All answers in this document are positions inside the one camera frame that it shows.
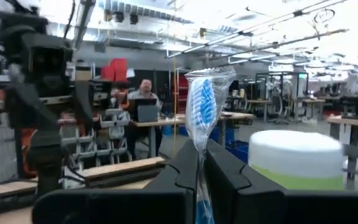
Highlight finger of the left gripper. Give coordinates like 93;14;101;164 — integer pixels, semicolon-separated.
6;67;58;133
73;80;94;128

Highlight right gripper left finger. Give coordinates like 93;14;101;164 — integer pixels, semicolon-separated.
32;139;200;224

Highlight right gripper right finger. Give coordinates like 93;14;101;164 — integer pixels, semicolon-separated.
205;139;358;224

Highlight blue white toothbrush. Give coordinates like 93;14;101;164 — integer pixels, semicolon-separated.
184;65;237;224

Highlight cardboard box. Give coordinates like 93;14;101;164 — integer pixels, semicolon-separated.
75;65;93;82

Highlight grey parts bin rack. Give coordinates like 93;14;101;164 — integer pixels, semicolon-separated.
59;107;132;166

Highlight red storage bins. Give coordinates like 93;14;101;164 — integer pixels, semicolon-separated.
100;58;129;82

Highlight blue crate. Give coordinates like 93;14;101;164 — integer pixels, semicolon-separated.
224;139;250;164

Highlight white green wipes canister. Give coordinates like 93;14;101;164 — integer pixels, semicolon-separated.
247;129;344;191

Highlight person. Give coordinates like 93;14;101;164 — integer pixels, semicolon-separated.
125;79;164;158

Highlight grey laptop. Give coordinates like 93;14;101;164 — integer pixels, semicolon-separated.
134;98;160;123

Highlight wooden office desk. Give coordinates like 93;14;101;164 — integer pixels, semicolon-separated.
326;114;358;189
132;111;256;158

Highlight red storage shelf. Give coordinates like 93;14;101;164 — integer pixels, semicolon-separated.
176;73;190;114

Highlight black cage frame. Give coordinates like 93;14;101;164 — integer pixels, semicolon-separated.
255;71;309;122

